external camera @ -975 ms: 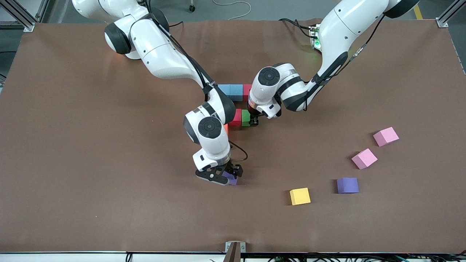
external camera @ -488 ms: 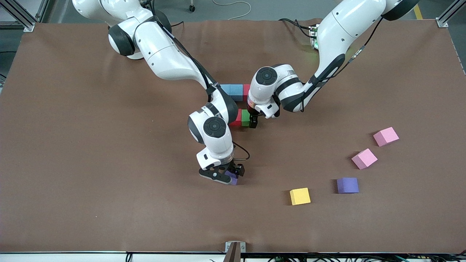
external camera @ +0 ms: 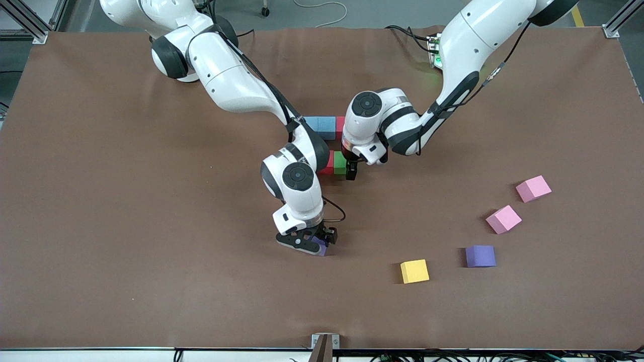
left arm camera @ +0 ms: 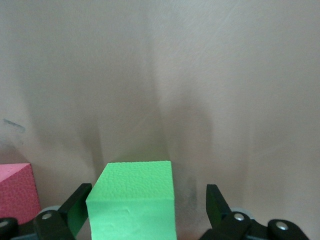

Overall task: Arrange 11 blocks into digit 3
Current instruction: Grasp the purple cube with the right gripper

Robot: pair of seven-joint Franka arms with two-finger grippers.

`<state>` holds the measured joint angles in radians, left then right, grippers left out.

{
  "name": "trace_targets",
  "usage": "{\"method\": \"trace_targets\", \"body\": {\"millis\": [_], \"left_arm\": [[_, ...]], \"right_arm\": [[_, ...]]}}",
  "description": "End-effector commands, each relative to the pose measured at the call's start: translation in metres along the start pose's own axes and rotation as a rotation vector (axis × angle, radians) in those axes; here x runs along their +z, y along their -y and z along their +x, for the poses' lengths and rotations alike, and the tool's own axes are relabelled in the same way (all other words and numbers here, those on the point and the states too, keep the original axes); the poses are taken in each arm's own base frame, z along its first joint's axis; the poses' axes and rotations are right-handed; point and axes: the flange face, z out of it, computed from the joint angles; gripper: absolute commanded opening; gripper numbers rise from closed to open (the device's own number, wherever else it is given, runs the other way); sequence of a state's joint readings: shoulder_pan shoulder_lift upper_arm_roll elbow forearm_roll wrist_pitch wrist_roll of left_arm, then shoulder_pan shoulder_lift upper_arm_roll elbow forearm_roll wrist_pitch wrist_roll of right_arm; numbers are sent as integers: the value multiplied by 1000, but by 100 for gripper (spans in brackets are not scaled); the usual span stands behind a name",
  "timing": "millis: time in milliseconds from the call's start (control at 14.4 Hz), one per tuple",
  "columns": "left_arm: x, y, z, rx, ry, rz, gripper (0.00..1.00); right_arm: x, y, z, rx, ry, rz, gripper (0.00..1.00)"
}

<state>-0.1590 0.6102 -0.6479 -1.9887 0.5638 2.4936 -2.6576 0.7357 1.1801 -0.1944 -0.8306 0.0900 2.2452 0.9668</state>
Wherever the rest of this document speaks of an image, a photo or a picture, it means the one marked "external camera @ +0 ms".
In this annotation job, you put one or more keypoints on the green foam cube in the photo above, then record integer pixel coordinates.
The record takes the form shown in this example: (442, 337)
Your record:
(340, 163)

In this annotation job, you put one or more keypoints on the purple foam cube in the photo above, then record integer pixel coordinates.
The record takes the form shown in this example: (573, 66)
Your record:
(321, 247)
(480, 256)

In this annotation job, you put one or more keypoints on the red foam cube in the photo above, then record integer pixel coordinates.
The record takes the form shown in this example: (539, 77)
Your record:
(339, 128)
(329, 166)

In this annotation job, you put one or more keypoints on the blue foam cube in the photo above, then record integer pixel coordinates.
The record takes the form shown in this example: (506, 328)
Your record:
(328, 128)
(313, 125)

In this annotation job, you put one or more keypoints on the yellow foam cube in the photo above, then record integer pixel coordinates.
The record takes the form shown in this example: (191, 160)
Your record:
(414, 271)

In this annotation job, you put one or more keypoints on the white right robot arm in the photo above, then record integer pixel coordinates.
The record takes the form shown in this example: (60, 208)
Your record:
(226, 75)

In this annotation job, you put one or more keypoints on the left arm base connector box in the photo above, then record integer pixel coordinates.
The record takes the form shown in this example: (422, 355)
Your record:
(435, 50)

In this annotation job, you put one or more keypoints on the pink foam cube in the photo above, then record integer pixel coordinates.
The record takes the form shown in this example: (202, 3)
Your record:
(503, 219)
(533, 189)

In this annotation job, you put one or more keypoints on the black caster wheel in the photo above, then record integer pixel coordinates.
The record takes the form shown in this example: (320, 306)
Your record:
(264, 11)

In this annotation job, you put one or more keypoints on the yellow floor tape strip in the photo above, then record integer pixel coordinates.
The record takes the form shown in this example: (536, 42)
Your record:
(577, 17)

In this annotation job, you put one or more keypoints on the grey metal bracket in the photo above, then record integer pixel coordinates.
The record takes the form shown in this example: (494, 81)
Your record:
(316, 341)

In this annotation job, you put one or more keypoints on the aluminium frame profile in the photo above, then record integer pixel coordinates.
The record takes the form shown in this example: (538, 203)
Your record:
(30, 30)
(616, 25)
(59, 12)

